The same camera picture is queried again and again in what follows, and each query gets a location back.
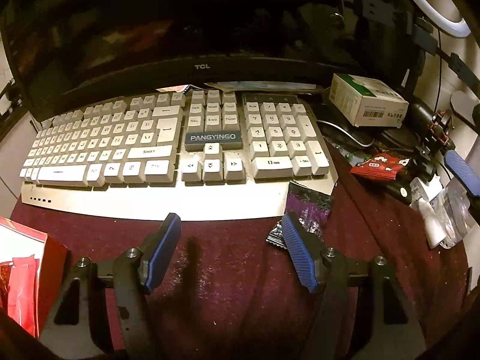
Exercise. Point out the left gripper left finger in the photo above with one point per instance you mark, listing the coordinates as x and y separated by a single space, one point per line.
77 325

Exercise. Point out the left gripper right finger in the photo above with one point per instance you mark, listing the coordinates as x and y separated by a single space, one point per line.
385 326

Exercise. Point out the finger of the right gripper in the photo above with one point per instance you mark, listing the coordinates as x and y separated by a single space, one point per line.
463 172

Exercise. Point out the red snack packet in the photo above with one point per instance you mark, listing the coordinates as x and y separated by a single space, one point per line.
21 297

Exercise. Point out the small red packet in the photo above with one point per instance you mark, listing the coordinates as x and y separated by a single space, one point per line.
381 167

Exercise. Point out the dark purple snack packet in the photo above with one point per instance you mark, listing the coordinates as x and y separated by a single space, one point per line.
311 207

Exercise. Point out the clear plastic pitcher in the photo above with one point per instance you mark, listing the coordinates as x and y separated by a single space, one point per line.
451 206

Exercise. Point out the white power adapter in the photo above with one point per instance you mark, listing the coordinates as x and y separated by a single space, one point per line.
425 190

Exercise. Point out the white dropper bottle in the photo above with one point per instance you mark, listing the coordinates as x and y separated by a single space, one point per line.
434 229

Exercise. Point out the black device with white button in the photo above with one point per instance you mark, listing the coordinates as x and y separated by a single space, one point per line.
400 190

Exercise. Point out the red white tray box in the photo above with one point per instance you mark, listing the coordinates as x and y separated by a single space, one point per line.
20 241

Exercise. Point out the green white pill blister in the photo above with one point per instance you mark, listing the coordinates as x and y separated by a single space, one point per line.
354 156

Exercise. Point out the white medicine box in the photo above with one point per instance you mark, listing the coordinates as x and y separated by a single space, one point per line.
367 102

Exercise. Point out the white computer keyboard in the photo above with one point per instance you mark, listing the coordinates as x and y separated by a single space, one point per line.
203 155

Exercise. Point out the black TCL monitor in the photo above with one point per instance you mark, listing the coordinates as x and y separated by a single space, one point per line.
66 54

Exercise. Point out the black motor with red wires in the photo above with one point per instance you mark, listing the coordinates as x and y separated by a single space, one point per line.
431 128

